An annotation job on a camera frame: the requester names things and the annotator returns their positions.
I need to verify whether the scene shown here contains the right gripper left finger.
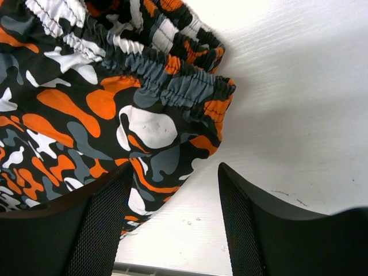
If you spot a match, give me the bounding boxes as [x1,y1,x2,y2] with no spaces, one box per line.
[1,163,133,275]

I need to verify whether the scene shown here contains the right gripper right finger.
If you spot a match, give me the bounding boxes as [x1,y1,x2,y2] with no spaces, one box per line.
[218,163,367,275]

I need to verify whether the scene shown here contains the orange camouflage shorts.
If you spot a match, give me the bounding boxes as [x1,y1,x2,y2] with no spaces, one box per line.
[1,1,236,235]

